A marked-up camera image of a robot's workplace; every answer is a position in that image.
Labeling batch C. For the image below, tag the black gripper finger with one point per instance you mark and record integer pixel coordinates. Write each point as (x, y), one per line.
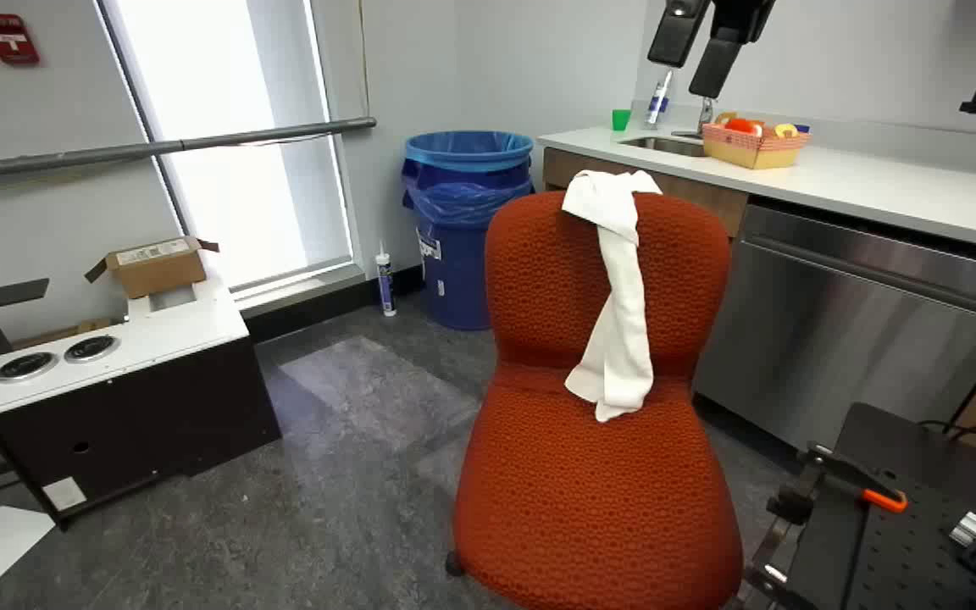
(679, 33)
(728, 46)

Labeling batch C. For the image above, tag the white towel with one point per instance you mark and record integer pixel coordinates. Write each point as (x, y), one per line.
(622, 327)

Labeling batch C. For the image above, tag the red fabric office chair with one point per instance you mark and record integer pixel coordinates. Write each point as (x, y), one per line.
(591, 509)

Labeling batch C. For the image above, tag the chrome faucet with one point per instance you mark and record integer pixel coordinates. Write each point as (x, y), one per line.
(707, 116)

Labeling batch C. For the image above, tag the tan basket with toy fruit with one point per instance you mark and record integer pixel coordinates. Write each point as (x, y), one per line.
(754, 143)

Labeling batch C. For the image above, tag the green plastic cup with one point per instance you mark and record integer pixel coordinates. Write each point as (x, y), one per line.
(622, 120)

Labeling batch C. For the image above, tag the steel sink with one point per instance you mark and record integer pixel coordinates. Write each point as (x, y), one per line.
(667, 143)

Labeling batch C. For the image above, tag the white kitchen counter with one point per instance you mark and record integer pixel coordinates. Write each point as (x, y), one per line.
(882, 182)

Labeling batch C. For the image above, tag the stainless steel dishwasher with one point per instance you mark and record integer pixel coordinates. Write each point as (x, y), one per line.
(838, 327)

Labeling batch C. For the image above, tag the blue trash bin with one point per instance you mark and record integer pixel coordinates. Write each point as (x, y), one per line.
(458, 260)

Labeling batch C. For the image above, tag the white spray bottle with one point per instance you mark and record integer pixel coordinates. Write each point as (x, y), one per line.
(386, 282)

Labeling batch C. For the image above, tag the bright window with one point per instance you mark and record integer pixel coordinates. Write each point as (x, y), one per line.
(229, 80)

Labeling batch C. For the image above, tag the clear floor mat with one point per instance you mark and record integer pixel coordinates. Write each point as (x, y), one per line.
(380, 391)

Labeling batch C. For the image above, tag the brown cardboard box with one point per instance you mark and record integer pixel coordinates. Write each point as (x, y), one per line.
(154, 270)

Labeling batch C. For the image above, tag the red fire alarm pull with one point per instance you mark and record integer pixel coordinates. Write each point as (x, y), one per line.
(11, 39)

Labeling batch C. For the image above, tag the dark cabinet with white top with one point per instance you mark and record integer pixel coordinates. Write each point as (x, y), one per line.
(128, 417)

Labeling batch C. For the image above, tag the grey wall rail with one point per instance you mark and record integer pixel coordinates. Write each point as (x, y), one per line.
(171, 143)

